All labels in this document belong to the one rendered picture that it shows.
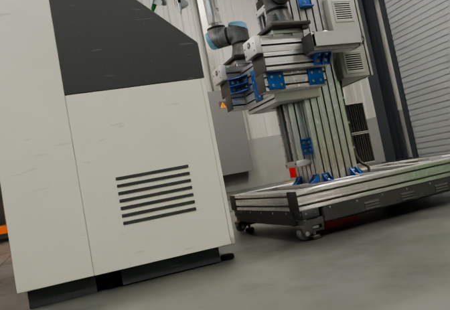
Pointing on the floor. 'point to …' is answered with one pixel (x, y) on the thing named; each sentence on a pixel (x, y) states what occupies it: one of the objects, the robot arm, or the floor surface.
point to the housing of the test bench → (39, 151)
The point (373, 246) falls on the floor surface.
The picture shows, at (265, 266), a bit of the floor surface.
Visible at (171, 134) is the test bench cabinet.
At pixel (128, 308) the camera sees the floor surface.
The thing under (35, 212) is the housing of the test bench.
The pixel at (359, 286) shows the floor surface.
